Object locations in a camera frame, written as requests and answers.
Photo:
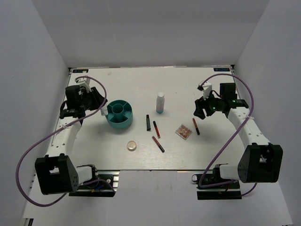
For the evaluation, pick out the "eyeshadow palette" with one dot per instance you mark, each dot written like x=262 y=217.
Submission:
x=183 y=131

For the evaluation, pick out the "red lip gloss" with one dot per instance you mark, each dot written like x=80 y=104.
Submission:
x=156 y=129
x=158 y=144
x=196 y=126

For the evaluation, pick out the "round beige compact jar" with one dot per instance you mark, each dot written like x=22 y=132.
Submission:
x=131 y=146

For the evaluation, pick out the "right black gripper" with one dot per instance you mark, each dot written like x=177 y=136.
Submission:
x=200 y=104

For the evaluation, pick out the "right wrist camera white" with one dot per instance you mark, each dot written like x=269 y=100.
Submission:
x=206 y=88

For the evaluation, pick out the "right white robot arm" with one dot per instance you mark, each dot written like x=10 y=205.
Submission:
x=261 y=160

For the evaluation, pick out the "red lip gloss upper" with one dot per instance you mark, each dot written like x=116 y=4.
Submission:
x=156 y=129

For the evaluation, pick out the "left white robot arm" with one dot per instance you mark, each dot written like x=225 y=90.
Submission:
x=55 y=171

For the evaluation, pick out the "black makeup tube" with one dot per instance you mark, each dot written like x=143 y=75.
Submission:
x=148 y=124

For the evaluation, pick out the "small clear black-capped bottle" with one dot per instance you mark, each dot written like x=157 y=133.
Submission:
x=104 y=111

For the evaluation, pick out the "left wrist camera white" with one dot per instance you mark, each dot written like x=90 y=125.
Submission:
x=84 y=82

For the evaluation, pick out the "white pink blue bottle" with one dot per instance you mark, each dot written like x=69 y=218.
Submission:
x=160 y=102

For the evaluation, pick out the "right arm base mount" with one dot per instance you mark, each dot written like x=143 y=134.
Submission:
x=229 y=191

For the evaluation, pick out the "red lip gloss right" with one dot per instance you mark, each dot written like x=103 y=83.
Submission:
x=196 y=126

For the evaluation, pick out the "red lip gloss lower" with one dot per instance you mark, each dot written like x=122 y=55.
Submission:
x=158 y=144

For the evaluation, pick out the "teal round organizer container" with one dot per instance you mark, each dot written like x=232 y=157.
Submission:
x=120 y=114

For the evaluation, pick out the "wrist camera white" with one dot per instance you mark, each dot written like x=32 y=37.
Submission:
x=206 y=88
x=84 y=82

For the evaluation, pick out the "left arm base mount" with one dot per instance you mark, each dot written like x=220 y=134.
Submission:
x=106 y=186

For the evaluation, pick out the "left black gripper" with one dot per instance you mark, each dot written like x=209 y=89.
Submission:
x=98 y=99

